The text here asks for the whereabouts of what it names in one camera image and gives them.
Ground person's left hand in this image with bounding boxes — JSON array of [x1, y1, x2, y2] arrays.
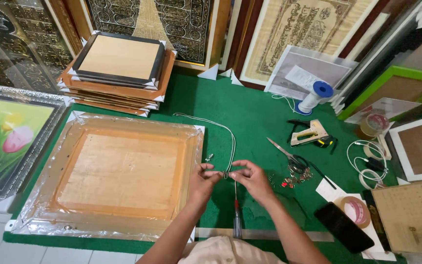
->
[[187, 163, 224, 208]]

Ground person's right hand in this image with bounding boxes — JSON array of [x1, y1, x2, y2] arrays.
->
[[228, 159, 278, 208]]

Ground white cord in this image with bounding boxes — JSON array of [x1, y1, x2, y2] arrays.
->
[[173, 112, 237, 180]]

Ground pile of small metal hangers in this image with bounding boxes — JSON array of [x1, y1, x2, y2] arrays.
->
[[268, 165, 313, 189]]

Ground green carpet mat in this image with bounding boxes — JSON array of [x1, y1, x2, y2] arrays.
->
[[3, 68, 407, 264]]

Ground black pen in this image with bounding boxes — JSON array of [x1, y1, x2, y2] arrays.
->
[[308, 161, 338, 190]]

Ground person's beige shirt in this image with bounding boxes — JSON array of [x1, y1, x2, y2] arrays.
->
[[177, 236, 288, 264]]

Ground staple gun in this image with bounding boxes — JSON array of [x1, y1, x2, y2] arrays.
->
[[286, 119, 338, 149]]

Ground black smartphone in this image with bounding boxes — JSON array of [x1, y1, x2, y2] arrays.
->
[[314, 202, 375, 254]]

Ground brown packing tape roll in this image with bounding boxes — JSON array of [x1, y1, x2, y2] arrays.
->
[[335, 196, 371, 229]]

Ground white paper sheet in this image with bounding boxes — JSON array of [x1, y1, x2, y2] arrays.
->
[[315, 178, 397, 262]]

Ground black charger adapter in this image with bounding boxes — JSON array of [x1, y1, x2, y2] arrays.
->
[[365, 157, 387, 172]]

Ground plastic sleeve with papers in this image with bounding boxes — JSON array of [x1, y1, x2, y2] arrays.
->
[[264, 45, 359, 101]]

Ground clear tape roll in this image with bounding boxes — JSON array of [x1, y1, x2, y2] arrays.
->
[[355, 113, 391, 141]]

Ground stack of picture frames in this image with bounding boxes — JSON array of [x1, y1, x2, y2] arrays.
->
[[57, 31, 177, 118]]

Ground beige calligraphy framed picture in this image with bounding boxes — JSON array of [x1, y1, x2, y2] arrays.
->
[[233, 0, 391, 91]]

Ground brown cardboard calendar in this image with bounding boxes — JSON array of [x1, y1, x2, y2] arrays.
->
[[371, 180, 422, 256]]

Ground gold calligraphy framed picture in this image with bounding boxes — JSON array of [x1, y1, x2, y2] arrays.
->
[[48, 0, 232, 71]]

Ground green-framed board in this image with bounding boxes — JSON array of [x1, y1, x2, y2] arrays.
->
[[337, 65, 422, 121]]

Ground white-framed brown board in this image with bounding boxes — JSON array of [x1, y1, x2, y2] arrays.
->
[[389, 111, 422, 182]]

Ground black gold calligraphy panel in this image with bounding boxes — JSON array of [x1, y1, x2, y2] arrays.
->
[[0, 0, 83, 94]]

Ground red-handled screwdriver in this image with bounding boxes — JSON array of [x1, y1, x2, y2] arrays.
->
[[233, 180, 242, 240]]

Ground silver scissors with black handles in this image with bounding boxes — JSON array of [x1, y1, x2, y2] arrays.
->
[[267, 137, 308, 173]]

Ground plastic-wrapped orange picture frame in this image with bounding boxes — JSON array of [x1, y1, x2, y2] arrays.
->
[[5, 111, 206, 242]]

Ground white cord spool blue ends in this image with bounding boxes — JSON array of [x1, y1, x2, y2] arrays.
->
[[294, 81, 334, 116]]

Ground white charger cable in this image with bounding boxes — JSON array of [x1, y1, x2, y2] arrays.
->
[[346, 140, 389, 190]]

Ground tulip painting in silver frame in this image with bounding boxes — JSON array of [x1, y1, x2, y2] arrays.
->
[[0, 82, 69, 213]]

